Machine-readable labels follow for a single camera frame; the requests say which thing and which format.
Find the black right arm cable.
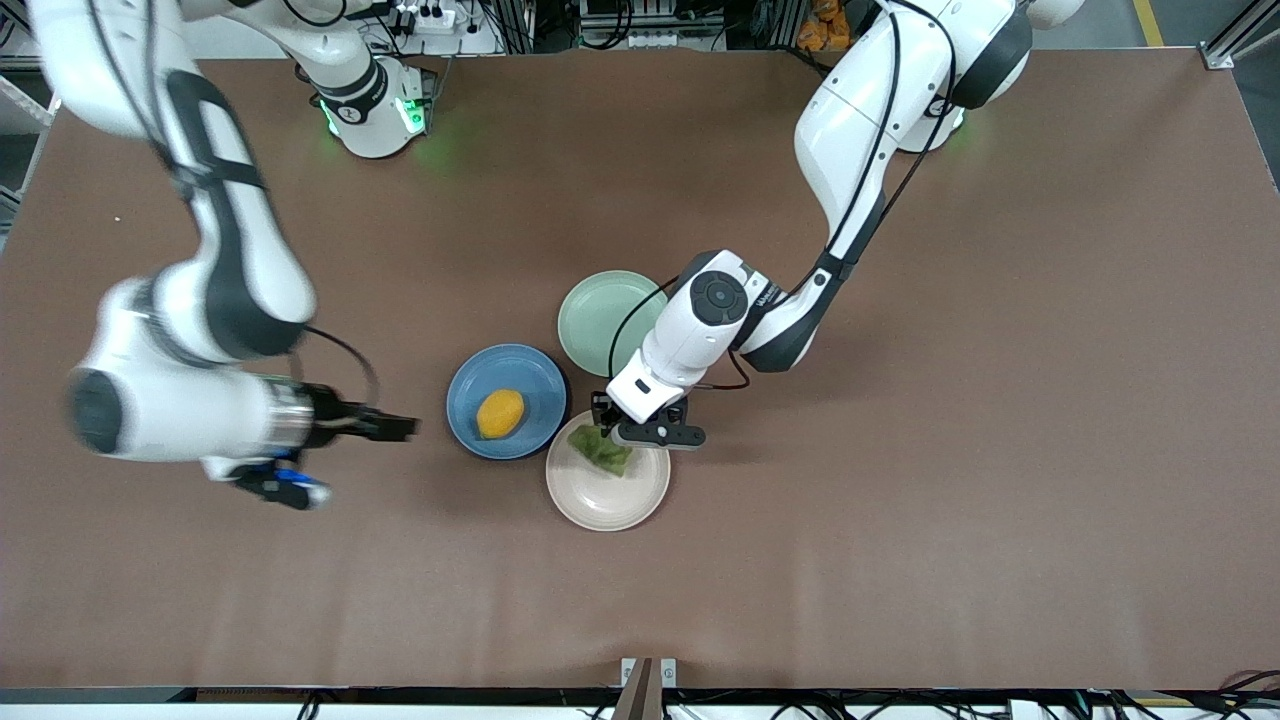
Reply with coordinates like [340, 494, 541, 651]
[286, 322, 382, 409]

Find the green plate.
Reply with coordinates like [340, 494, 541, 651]
[557, 270, 669, 379]

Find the white power strip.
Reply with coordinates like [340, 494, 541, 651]
[385, 0, 463, 32]

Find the blue plate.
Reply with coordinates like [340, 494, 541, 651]
[446, 343, 570, 461]

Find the metal table edge bracket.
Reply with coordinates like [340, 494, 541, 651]
[612, 657, 678, 720]

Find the aluminium frame profile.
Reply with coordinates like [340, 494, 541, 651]
[1198, 0, 1280, 72]

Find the beige plate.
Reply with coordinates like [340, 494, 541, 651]
[545, 408, 672, 532]

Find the bag of orange fruit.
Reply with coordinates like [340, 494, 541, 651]
[796, 0, 853, 53]

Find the yellow lemon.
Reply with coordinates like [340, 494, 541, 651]
[475, 389, 527, 441]

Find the green lettuce leaf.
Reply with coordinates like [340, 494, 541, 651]
[567, 424, 635, 479]

